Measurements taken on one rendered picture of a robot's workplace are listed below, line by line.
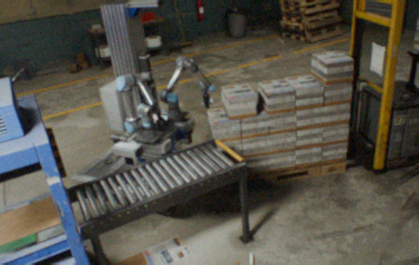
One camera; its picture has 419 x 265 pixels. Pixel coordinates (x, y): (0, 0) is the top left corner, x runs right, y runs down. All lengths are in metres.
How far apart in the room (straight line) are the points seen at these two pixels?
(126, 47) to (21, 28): 6.22
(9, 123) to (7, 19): 7.38
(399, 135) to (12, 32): 8.09
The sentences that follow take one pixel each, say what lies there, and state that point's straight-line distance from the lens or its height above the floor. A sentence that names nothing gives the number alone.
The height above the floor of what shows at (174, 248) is 0.01.
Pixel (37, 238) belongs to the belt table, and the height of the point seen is 0.80.
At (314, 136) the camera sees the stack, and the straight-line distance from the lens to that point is 4.06.
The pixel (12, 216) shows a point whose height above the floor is 0.80.
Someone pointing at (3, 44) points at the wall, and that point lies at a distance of 9.66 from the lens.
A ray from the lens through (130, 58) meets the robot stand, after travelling 3.56.
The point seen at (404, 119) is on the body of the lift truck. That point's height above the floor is 0.63.
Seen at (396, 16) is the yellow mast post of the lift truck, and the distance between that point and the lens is 3.80.
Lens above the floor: 2.41
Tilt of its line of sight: 27 degrees down
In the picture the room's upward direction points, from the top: 6 degrees counter-clockwise
